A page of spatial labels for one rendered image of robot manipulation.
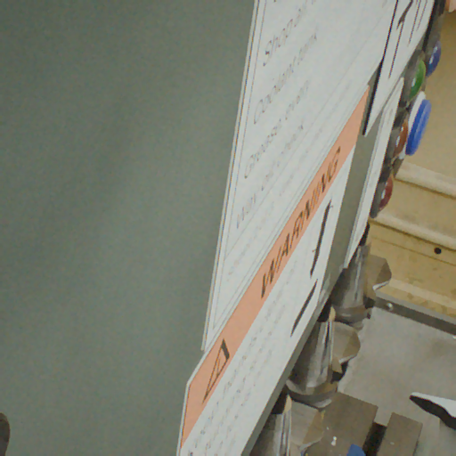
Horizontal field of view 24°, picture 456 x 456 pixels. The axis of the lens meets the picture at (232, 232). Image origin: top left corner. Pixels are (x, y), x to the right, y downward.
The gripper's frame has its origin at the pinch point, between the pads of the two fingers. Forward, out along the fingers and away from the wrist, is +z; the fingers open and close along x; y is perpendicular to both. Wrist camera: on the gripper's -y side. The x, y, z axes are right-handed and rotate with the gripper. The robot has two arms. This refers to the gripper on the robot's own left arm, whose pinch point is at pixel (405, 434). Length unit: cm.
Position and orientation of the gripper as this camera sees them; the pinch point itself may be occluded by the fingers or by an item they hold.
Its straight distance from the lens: 95.8
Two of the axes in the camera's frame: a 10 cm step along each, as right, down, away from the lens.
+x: 3.7, -5.5, 7.4
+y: -1.6, 7.5, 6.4
